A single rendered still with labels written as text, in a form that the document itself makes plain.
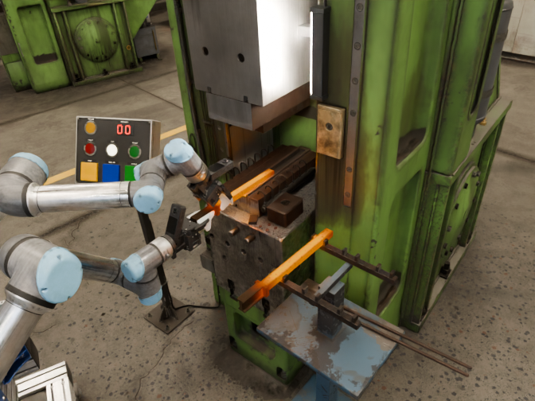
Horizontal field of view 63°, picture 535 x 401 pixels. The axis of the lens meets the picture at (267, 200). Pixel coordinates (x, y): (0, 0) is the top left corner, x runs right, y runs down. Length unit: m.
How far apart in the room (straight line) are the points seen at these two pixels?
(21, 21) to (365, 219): 5.30
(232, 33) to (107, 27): 5.00
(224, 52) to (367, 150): 0.54
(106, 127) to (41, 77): 4.46
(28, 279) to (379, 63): 1.03
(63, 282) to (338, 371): 0.83
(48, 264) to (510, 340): 2.18
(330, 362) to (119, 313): 1.53
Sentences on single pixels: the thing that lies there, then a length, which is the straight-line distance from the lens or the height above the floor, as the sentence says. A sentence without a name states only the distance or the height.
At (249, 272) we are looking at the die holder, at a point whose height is 0.67.
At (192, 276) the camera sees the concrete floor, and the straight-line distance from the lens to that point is 2.77.
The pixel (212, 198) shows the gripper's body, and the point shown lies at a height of 1.08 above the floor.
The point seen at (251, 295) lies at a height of 0.98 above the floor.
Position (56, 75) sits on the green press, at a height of 0.17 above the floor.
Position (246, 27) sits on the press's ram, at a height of 1.60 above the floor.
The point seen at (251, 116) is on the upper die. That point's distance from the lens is 1.43.
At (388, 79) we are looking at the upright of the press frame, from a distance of 1.30.
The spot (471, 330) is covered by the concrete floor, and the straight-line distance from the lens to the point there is 2.59.
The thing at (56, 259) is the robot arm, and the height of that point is 1.25.
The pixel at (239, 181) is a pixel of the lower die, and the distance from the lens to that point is 1.71.
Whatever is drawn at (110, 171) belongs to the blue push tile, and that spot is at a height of 1.02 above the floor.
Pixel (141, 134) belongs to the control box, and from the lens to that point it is 1.82.
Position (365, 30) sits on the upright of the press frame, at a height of 1.59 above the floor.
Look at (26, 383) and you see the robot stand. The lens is 2.29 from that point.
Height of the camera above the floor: 1.90
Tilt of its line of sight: 35 degrees down
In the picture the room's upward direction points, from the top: 4 degrees counter-clockwise
